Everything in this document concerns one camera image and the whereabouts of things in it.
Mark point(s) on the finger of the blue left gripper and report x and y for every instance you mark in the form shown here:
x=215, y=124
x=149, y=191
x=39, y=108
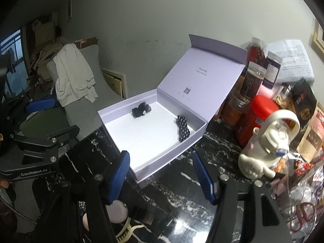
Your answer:
x=40, y=105
x=64, y=135

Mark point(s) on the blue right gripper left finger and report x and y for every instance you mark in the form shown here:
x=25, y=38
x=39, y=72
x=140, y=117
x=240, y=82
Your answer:
x=116, y=176

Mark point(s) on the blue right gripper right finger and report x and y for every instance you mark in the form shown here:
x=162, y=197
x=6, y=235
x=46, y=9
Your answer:
x=205, y=181

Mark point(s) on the pink round cosmetic jar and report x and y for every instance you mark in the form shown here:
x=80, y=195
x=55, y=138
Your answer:
x=117, y=212

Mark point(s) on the cream hair claw clip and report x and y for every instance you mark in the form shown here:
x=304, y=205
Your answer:
x=127, y=231

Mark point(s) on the person left hand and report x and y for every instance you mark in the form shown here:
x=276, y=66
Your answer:
x=4, y=183

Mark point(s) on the grey upholstered chair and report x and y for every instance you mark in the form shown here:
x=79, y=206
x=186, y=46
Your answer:
x=83, y=113

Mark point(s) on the window with railing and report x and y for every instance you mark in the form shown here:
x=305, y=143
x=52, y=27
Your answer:
x=17, y=76

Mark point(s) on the white garment on chair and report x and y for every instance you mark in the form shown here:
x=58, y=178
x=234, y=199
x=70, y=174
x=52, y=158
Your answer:
x=75, y=77

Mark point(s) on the lavender open gift box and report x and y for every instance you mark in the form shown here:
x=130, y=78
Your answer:
x=195, y=88

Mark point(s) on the white cartoon water bottle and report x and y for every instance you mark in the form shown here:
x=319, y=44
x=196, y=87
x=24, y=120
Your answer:
x=268, y=144

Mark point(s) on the black bow hair clip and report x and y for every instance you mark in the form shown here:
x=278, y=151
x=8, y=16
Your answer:
x=141, y=110

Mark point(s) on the orange contents jar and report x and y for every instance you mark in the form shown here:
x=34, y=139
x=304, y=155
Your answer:
x=236, y=105

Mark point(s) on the red tin canister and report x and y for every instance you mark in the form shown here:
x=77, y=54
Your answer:
x=259, y=110

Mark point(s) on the kraft paper food pouch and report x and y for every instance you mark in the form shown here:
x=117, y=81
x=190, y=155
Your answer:
x=312, y=139

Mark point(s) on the dark tea jar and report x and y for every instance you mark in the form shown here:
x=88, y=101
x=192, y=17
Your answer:
x=253, y=78

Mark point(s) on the black snack pouch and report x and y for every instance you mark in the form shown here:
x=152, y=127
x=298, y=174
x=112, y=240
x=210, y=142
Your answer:
x=303, y=101

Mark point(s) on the purple label jar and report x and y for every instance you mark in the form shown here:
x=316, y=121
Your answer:
x=273, y=64

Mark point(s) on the red dried-fruit jar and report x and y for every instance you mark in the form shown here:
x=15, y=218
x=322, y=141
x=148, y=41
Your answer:
x=256, y=52

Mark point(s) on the white printed paper sheet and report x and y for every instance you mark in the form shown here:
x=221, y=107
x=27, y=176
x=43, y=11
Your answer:
x=296, y=63

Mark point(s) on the framed board against wall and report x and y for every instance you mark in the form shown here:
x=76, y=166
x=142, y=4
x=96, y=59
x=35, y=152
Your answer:
x=116, y=81

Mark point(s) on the red handled scissors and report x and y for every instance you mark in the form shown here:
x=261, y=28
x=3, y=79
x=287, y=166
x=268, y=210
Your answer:
x=304, y=213

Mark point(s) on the gold picture frame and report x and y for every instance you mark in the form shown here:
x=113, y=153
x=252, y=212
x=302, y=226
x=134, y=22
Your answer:
x=317, y=42

